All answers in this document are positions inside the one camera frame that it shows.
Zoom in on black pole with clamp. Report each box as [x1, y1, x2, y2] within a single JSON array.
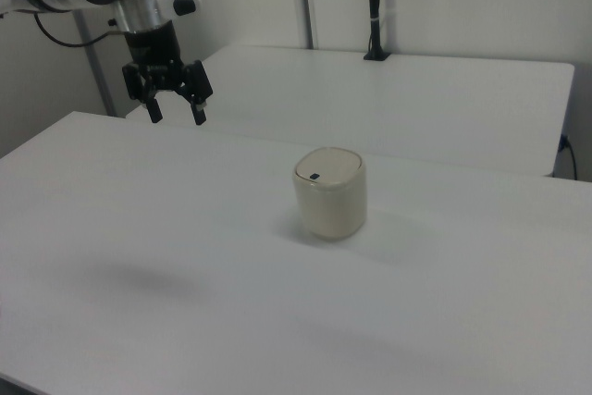
[[363, 0, 392, 62]]

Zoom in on black cable with wall plug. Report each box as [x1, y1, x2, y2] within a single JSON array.
[[559, 134, 580, 180]]

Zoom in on beige trash bin with lid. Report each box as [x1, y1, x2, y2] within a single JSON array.
[[290, 146, 369, 243]]

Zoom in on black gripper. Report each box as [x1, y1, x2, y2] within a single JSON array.
[[121, 19, 215, 127]]

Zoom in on black cable on robot arm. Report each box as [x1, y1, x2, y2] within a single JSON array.
[[33, 12, 129, 49]]

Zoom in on white side table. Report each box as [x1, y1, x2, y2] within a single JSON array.
[[124, 44, 576, 179]]

